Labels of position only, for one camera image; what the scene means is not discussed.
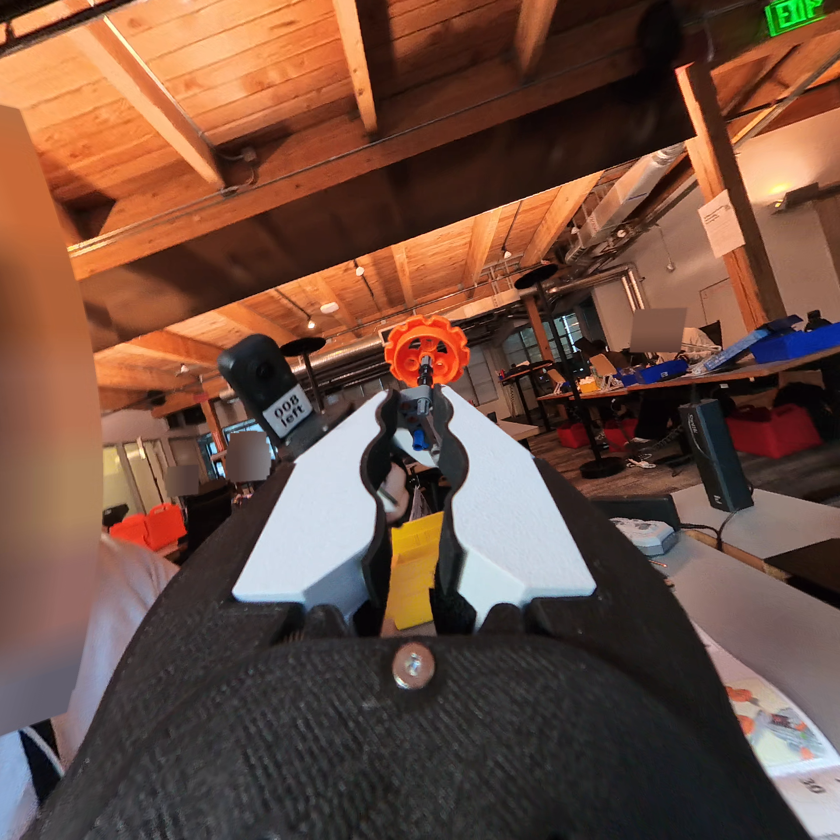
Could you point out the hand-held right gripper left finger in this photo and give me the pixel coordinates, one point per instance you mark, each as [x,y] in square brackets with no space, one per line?
[308,518]

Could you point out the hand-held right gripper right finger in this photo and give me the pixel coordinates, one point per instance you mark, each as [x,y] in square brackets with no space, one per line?
[518,518]

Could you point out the orange gear and beam assembly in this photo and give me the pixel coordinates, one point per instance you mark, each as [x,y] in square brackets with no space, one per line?
[400,348]

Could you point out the grey desk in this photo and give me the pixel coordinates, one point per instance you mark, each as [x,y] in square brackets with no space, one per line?
[741,590]

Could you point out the person's left hand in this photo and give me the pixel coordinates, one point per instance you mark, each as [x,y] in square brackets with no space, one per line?
[394,489]

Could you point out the short black pole stand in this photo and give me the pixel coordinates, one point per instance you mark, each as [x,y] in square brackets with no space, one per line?
[302,346]

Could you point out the yellow plastic bin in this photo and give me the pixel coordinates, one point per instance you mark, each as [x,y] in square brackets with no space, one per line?
[413,564]

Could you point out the black flat device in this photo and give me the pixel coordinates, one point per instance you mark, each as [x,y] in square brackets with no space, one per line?
[636,508]

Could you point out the white grey plastic device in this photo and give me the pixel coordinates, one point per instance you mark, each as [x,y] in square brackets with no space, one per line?
[646,535]

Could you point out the orange plastic case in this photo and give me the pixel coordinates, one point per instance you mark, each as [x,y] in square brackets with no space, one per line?
[154,525]

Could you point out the person's white shirt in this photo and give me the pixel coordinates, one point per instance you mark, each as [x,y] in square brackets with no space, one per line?
[124,590]

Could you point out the small blue bin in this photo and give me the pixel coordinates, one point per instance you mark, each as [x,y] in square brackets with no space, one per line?
[659,372]

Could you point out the black upright speaker box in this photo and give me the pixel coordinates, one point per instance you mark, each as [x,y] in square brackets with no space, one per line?
[715,459]

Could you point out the large red bin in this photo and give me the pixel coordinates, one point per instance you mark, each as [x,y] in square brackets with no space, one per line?
[774,433]

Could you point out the large blue bin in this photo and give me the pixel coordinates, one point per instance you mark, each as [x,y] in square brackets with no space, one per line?
[794,344]

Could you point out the printed instruction booklet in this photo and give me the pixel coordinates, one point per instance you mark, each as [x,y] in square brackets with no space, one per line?
[781,728]

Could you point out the white paper notice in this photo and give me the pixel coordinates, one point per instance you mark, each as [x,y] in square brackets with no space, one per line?
[722,223]

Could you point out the green exit sign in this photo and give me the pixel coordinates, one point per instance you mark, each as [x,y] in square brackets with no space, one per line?
[794,16]

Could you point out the silver air duct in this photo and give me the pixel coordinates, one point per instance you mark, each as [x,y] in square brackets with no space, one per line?
[623,197]

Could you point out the wooden post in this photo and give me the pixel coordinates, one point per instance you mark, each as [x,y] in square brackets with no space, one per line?
[722,164]

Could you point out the wall lamp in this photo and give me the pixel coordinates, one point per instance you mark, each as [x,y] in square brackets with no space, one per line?
[797,197]

